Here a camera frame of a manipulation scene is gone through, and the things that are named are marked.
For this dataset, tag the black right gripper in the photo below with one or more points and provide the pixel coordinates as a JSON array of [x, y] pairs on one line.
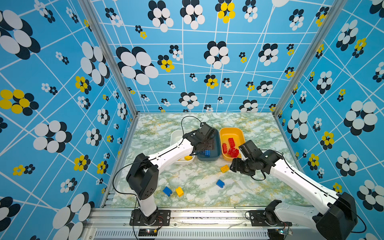
[[235, 166]]

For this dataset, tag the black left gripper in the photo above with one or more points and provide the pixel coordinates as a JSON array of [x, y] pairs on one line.
[[211, 143]]

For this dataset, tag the dark teal plastic bin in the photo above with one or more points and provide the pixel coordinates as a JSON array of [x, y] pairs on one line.
[[214, 145]]

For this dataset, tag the small red lego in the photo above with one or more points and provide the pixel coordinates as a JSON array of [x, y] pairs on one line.
[[236, 153]]

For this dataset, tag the red long lego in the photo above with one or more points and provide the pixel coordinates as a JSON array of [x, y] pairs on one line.
[[232, 152], [231, 142], [224, 148]]

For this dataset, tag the yellow plastic bin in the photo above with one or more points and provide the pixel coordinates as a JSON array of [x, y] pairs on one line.
[[238, 136]]

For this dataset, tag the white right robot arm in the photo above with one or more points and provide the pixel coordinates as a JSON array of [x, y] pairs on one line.
[[332, 214]]

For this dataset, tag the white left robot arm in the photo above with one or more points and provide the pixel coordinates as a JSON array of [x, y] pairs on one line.
[[144, 174]]

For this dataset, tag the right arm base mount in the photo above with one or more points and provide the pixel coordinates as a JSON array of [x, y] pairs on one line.
[[258, 218]]

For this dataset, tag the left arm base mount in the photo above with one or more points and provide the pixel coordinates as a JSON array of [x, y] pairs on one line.
[[158, 219]]

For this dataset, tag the aluminium front rail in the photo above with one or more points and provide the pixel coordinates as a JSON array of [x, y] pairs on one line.
[[192, 224]]

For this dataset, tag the aluminium corner post right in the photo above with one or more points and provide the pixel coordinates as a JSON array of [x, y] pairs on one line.
[[323, 31]]

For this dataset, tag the aluminium corner post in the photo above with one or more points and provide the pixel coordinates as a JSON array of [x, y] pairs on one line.
[[323, 31], [107, 52]]

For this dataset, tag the aluminium corner post left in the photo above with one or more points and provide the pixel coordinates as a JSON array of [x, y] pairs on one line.
[[107, 52]]

